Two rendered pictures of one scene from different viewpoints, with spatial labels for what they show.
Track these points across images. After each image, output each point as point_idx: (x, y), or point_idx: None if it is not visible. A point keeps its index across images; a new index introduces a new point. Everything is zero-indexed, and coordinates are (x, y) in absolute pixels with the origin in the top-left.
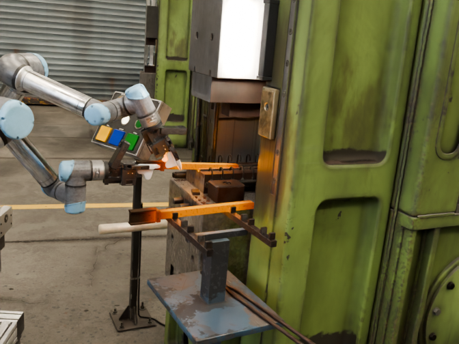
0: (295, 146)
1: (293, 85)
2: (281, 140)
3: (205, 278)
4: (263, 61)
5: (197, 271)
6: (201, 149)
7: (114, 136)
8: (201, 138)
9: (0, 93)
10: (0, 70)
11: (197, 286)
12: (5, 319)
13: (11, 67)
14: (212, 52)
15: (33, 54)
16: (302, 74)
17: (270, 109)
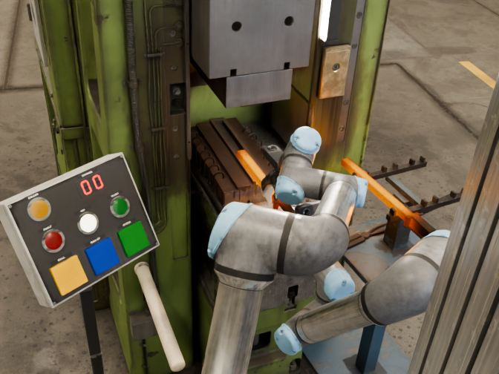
0: (375, 85)
1: (366, 33)
2: (352, 90)
3: (403, 232)
4: (338, 22)
5: None
6: (155, 173)
7: (98, 257)
8: (149, 162)
9: (254, 312)
10: (337, 252)
11: (375, 251)
12: None
13: (343, 231)
14: (293, 39)
15: (253, 205)
16: (382, 20)
17: (344, 67)
